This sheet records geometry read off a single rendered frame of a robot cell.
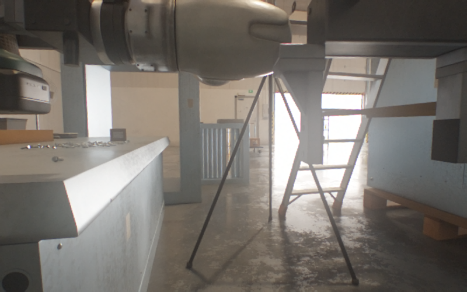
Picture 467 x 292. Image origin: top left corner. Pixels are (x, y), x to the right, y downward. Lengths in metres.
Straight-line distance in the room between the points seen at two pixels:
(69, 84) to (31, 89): 2.10
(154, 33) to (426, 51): 0.28
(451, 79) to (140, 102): 10.18
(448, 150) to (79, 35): 0.38
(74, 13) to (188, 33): 0.12
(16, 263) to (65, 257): 0.07
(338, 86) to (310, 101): 11.82
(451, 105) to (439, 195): 1.79
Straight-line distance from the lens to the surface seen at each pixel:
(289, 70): 0.21
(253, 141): 6.74
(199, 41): 0.30
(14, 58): 0.38
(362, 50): 0.25
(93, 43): 0.33
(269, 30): 0.32
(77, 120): 2.42
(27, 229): 0.33
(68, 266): 0.47
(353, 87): 12.47
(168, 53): 0.31
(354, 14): 0.23
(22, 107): 0.36
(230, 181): 2.98
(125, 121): 10.40
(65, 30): 0.31
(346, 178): 2.08
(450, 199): 2.02
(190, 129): 2.18
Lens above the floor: 0.71
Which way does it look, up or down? 4 degrees down
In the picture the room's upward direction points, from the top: straight up
